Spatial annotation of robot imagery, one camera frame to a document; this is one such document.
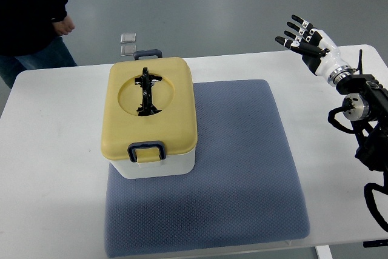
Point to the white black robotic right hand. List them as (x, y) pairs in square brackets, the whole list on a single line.
[(319, 53)]

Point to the yellow box lid black handle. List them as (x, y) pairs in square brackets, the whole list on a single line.
[(149, 110)]

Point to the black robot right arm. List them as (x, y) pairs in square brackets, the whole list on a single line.
[(363, 113)]

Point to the white storage box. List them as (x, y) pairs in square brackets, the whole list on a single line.
[(173, 165)]

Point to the blue grey fabric cushion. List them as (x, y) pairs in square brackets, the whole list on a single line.
[(243, 189)]

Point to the upper floor socket plate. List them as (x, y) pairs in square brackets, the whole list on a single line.
[(128, 38)]

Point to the black clamp at table edge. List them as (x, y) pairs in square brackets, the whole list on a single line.
[(375, 243)]

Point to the white table leg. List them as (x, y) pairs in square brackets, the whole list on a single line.
[(323, 252)]

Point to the person in black jacket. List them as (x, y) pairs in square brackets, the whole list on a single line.
[(31, 36)]

